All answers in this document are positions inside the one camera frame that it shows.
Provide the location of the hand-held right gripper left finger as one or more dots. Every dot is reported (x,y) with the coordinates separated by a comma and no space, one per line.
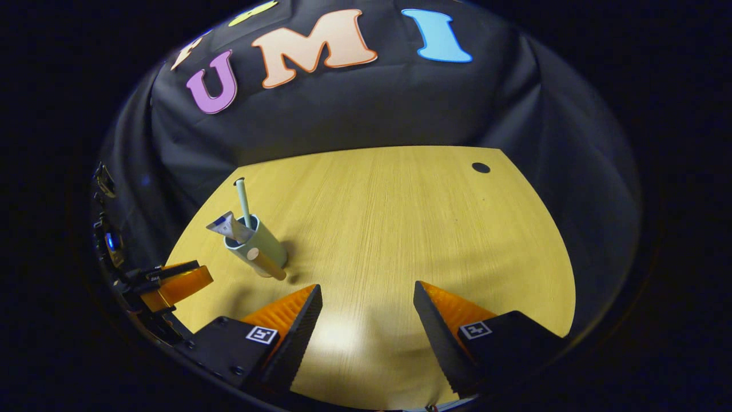
(297,343)

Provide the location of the pale green toothbrush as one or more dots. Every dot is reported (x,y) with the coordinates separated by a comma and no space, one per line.
(243,200)

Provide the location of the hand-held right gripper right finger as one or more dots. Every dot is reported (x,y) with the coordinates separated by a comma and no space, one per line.
(437,343)

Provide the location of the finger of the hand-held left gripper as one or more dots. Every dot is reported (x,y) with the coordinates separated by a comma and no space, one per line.
(171,269)
(183,286)

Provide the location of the white toothpaste tube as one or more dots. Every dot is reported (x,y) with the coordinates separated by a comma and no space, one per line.
(229,227)

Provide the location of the wooden desktop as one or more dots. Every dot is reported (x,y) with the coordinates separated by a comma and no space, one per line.
(400,229)

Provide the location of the black backdrop cloth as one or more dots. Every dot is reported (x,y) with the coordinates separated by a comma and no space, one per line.
(372,109)

